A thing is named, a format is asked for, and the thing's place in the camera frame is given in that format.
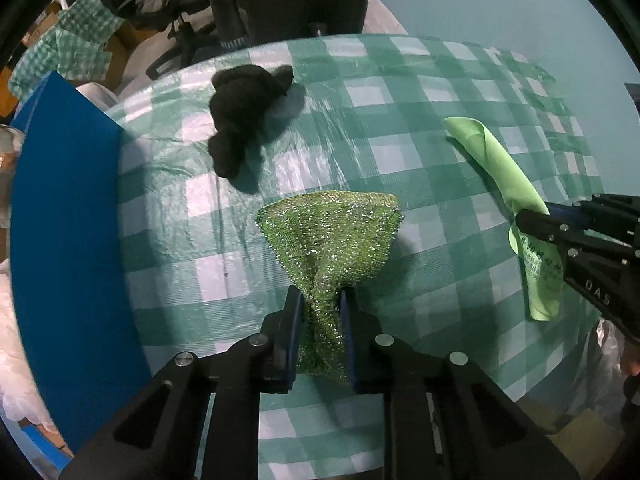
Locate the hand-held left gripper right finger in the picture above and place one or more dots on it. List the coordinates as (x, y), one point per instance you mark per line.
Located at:
(350, 340)

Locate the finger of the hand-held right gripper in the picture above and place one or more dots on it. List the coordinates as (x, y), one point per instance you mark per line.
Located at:
(575, 215)
(545, 230)

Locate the brown cardboard box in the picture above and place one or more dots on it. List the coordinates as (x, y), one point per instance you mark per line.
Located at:
(125, 45)

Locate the light green cloth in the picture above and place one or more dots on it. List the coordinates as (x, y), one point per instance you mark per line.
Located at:
(500, 165)

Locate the black sock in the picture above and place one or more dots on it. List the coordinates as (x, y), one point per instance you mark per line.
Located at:
(240, 105)

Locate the black office chair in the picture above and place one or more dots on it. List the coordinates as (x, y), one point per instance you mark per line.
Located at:
(200, 20)

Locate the green sparkly scouring cloth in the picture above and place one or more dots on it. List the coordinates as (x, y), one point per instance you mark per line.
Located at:
(330, 240)

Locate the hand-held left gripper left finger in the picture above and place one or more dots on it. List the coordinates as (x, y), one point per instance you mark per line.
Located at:
(295, 340)

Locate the green checked tablecloth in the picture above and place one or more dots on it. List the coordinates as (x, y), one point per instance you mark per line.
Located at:
(400, 110)

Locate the white bath loofah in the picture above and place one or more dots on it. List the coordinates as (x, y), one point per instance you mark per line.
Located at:
(17, 350)

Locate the green checked cloth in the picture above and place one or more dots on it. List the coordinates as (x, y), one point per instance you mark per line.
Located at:
(80, 40)

